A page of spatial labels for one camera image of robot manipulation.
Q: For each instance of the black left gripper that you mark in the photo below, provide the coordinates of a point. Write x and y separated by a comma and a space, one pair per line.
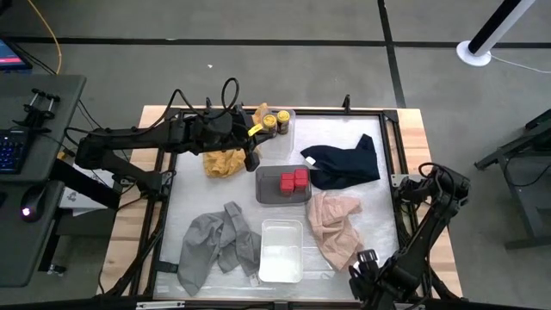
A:
234, 129

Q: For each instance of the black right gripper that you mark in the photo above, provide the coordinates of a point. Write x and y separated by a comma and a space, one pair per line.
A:
381, 275

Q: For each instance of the yellow lid spice jar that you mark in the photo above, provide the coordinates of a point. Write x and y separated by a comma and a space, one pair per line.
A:
270, 122
283, 120

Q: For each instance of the red blocks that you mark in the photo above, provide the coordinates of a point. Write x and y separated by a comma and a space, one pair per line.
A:
287, 186

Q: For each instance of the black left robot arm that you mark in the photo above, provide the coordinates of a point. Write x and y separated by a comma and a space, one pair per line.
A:
129, 142

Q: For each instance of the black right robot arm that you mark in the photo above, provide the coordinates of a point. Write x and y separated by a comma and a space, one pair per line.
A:
430, 224

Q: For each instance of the clear plastic bin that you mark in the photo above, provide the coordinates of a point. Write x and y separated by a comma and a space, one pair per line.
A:
280, 146

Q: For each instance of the mustard yellow cloth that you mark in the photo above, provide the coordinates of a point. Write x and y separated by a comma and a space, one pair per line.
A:
221, 163

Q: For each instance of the red spice jar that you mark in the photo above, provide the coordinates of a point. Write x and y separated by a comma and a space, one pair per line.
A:
301, 173
287, 175
301, 184

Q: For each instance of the grey plastic tray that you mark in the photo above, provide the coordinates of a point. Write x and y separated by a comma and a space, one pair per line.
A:
269, 189

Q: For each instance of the pink cloth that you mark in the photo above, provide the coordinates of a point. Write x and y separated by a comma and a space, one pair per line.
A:
333, 228

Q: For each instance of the translucent white table mat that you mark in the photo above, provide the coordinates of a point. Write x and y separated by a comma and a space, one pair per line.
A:
206, 189

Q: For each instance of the navy cloth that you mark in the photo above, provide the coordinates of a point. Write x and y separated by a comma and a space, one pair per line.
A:
344, 165

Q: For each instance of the grey cloth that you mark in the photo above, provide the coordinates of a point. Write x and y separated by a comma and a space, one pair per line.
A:
206, 245

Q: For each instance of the white paper with logo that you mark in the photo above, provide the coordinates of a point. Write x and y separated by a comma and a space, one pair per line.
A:
82, 198

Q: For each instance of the black side table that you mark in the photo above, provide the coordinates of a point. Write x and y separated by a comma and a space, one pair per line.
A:
525, 181

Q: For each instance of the black clamp holder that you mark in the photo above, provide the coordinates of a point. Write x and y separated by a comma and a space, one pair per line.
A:
39, 107

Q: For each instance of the black computer mouse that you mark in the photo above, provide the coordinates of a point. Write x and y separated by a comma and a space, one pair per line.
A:
32, 204

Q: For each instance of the black backlit keyboard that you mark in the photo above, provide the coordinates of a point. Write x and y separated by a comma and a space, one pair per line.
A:
12, 150

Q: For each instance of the grey desk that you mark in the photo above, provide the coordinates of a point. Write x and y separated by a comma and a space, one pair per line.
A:
26, 249

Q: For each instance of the black and white pole stand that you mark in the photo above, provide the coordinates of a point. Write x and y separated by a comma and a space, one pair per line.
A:
486, 34

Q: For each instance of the computer monitor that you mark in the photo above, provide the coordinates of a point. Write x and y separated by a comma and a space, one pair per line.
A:
10, 56

